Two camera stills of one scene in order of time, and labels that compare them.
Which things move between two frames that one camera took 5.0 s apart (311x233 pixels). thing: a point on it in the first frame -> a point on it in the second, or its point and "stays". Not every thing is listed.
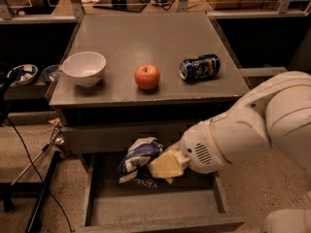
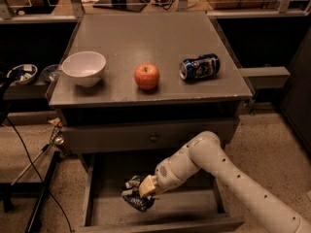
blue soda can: (198, 67) stays
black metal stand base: (9, 191) stays
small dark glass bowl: (51, 73) stays
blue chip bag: (135, 164) -> (131, 194)
